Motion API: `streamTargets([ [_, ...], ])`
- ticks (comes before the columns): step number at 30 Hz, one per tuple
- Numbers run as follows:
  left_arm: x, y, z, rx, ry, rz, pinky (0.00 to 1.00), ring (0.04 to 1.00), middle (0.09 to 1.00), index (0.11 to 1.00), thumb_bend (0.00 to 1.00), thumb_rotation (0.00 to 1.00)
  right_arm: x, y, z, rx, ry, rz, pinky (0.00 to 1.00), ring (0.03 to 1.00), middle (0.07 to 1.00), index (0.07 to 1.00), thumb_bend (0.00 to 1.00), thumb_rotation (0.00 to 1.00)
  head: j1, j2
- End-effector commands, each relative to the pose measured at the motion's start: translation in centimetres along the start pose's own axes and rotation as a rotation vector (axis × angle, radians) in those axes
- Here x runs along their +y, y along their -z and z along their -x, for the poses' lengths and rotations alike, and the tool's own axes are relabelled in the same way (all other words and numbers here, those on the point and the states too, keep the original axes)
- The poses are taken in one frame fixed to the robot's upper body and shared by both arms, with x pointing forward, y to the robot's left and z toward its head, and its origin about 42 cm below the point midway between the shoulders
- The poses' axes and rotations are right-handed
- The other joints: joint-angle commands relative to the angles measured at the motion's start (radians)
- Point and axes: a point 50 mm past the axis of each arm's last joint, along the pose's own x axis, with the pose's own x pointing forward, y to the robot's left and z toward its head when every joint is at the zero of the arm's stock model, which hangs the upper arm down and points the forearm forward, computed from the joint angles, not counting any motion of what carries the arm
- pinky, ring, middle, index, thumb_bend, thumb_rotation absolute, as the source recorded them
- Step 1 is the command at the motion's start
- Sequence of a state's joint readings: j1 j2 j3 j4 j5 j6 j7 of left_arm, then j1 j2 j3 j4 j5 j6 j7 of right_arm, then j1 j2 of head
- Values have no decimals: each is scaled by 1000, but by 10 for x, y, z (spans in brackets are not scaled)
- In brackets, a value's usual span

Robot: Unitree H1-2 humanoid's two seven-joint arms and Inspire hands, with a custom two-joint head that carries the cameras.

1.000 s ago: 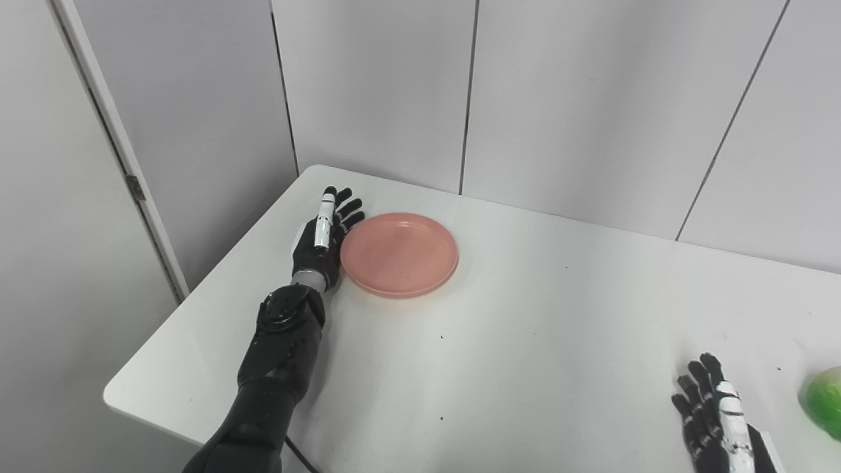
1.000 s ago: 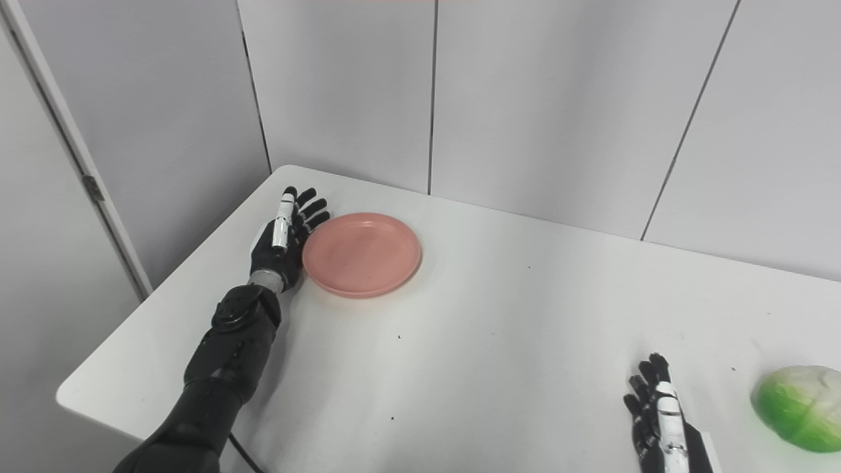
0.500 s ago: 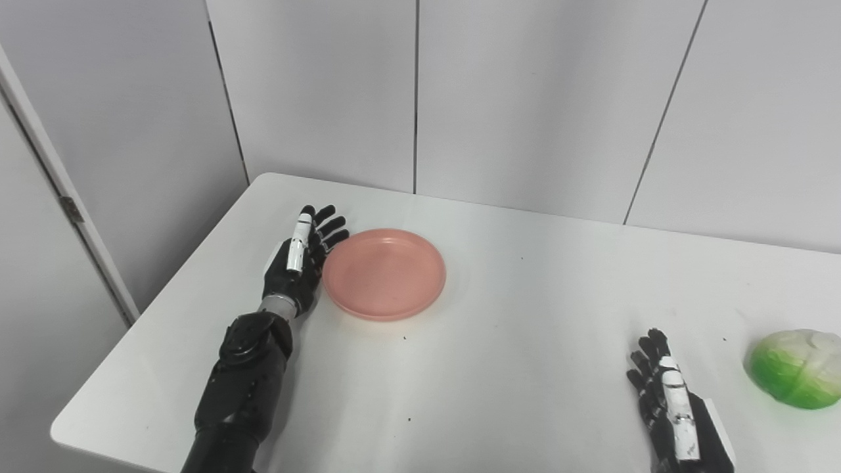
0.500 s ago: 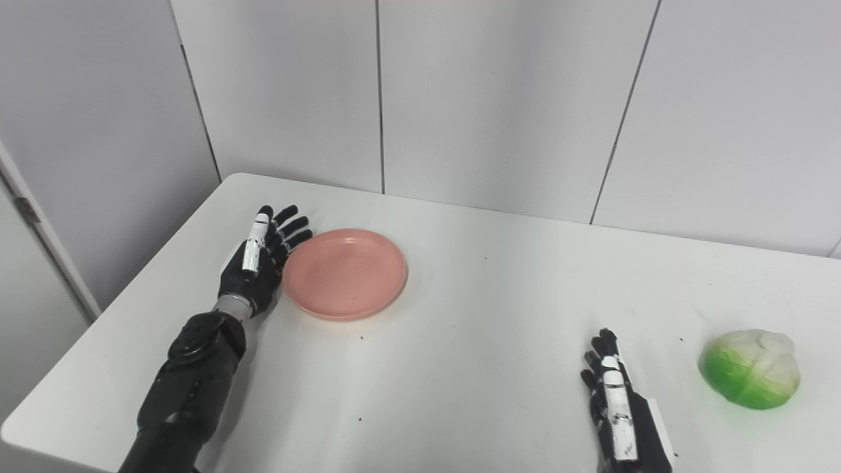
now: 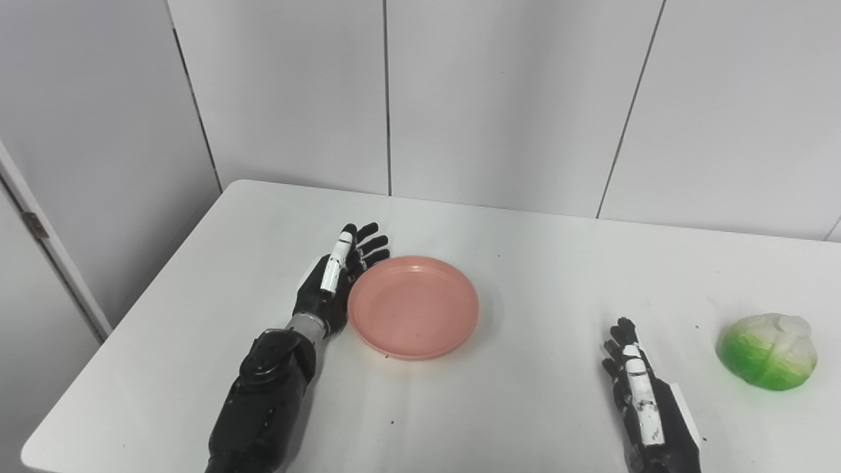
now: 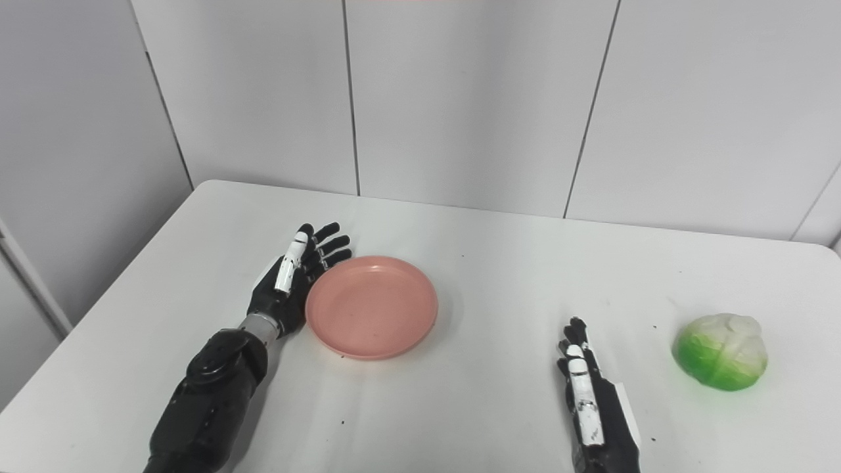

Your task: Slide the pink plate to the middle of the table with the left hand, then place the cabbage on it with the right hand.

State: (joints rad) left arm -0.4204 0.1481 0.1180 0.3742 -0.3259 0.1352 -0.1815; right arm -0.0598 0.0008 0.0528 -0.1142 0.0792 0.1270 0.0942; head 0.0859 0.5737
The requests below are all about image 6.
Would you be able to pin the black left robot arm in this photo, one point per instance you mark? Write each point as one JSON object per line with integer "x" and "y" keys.
{"x": 204, "y": 401}

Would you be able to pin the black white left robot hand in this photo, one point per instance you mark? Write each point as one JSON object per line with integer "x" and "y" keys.
{"x": 272, "y": 302}

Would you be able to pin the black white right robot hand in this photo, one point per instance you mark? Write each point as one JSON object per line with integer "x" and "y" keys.
{"x": 611, "y": 433}

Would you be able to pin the green white toy cabbage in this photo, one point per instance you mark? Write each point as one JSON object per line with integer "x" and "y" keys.
{"x": 719, "y": 355}

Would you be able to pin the pink round plate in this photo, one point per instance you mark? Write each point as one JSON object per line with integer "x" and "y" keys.
{"x": 371, "y": 309}

